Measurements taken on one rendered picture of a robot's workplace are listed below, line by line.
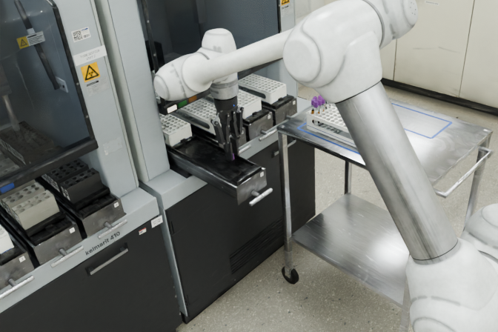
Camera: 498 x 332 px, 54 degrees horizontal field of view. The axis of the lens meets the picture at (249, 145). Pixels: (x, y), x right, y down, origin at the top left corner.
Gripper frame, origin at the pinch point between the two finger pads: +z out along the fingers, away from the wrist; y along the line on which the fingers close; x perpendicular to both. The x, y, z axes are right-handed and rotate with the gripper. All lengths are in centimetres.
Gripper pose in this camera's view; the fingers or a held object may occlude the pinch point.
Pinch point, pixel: (231, 148)
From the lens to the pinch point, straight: 166.9
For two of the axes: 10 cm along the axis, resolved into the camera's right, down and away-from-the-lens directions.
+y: -7.0, 4.3, -5.7
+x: 7.1, 3.2, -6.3
